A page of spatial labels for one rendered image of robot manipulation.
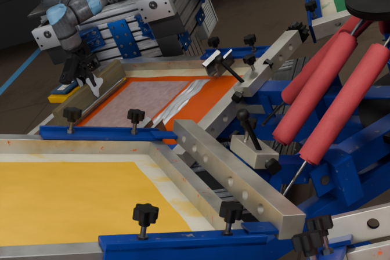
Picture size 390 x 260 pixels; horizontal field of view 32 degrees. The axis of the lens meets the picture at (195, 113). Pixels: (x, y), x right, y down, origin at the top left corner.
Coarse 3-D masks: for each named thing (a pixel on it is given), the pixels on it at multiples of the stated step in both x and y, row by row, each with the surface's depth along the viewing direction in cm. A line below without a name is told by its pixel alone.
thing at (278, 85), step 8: (280, 80) 199; (288, 80) 197; (264, 88) 198; (272, 88) 197; (280, 88) 195; (256, 96) 200; (272, 96) 197; (280, 96) 195; (256, 104) 202; (272, 104) 199; (288, 104) 195
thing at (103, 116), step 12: (96, 108) 255; (108, 108) 251; (120, 108) 247; (132, 108) 243; (144, 108) 239; (156, 108) 235; (192, 108) 225; (84, 120) 250; (96, 120) 245; (108, 120) 242; (120, 120) 238; (168, 120) 224; (168, 144) 210
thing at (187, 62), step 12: (120, 60) 278; (132, 60) 273; (144, 60) 268; (156, 60) 264; (168, 60) 259; (180, 60) 254; (192, 60) 250; (204, 60) 247; (240, 60) 236; (48, 120) 253; (36, 132) 248
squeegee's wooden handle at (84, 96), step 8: (112, 64) 259; (120, 64) 262; (104, 72) 256; (112, 72) 259; (120, 72) 262; (104, 80) 256; (112, 80) 259; (80, 88) 250; (88, 88) 250; (104, 88) 257; (72, 96) 246; (80, 96) 248; (88, 96) 251; (64, 104) 243; (72, 104) 245; (80, 104) 248; (88, 104) 251; (56, 112) 240; (56, 120) 243; (64, 120) 243
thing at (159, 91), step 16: (128, 80) 267; (144, 80) 261; (160, 80) 255; (176, 80) 249; (192, 80) 244; (224, 80) 234; (112, 96) 259; (128, 96) 253; (144, 96) 248; (160, 96) 242; (176, 96) 237; (192, 96) 233; (208, 96) 228
